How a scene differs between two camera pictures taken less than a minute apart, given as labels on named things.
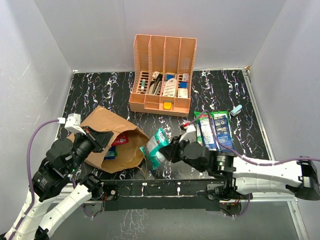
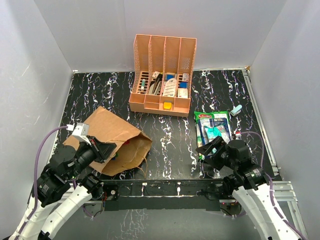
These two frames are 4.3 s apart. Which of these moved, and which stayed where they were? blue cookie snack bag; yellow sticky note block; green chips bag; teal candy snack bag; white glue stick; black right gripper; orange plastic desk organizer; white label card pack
Moved: teal candy snack bag; black right gripper; green chips bag
Stayed: white label card pack; orange plastic desk organizer; white glue stick; blue cookie snack bag; yellow sticky note block
